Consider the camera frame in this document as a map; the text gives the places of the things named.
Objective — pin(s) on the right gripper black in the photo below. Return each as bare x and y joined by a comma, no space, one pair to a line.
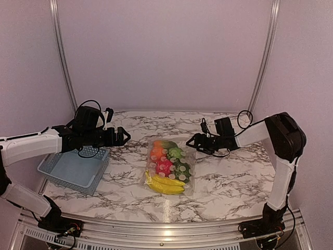
198,136

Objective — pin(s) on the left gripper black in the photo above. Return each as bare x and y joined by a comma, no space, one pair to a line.
119,141

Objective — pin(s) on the clear zip top bag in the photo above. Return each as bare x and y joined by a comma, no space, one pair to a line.
190,158

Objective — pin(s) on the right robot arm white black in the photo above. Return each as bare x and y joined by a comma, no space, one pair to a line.
288,141

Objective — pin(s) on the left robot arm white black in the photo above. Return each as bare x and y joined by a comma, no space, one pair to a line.
89,127

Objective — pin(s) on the light green fake fruit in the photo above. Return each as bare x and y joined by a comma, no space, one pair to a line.
176,152

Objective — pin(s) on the dark green fake vegetable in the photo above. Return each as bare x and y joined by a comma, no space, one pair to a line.
182,171

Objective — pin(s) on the fake orange fruit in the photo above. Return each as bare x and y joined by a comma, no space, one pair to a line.
157,152

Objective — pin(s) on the pink red fake fruit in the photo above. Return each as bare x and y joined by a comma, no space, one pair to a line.
163,167

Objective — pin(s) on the yellow fake banana bunch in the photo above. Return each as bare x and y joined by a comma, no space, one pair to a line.
164,185

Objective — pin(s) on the light blue plastic basket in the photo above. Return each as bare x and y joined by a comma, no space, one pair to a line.
78,170

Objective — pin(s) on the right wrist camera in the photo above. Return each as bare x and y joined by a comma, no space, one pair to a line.
205,128

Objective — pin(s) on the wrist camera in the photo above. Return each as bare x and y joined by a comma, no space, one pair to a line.
205,128
105,118

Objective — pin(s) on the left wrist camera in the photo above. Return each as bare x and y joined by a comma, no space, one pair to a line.
105,118

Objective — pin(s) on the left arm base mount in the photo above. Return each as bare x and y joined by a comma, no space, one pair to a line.
63,226

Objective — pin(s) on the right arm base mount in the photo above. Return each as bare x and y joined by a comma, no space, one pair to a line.
262,226

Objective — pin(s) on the front aluminium rail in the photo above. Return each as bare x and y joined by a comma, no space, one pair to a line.
113,234

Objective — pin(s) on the left aluminium frame post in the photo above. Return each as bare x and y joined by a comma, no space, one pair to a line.
61,52

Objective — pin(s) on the aluminium frame post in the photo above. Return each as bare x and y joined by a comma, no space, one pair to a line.
272,25
61,52

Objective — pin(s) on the right aluminium frame post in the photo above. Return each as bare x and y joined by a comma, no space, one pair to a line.
272,25

